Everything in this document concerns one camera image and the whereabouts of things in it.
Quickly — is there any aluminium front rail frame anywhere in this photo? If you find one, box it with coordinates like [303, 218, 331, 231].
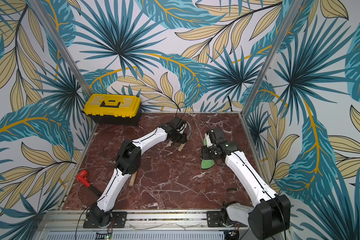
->
[32, 208, 295, 240]

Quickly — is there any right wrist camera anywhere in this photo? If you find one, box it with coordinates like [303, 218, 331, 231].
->
[204, 132, 214, 148]

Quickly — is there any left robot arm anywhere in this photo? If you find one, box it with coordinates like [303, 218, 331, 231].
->
[89, 117, 191, 222]

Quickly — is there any green rag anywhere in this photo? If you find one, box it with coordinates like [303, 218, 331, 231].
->
[201, 138, 215, 170]

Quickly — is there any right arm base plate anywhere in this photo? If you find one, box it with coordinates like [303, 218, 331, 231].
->
[206, 211, 249, 228]

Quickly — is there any yellow black toolbox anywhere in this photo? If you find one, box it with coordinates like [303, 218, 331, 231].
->
[83, 94, 142, 126]

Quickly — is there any small dark object on table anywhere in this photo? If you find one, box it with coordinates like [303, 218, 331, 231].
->
[227, 188, 238, 192]

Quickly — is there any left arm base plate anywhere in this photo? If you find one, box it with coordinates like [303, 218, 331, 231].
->
[83, 211, 127, 229]

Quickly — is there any red clamp tool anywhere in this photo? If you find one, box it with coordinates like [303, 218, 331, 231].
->
[76, 170, 102, 198]

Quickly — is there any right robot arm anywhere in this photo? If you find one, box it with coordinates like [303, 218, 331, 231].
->
[202, 128, 291, 240]

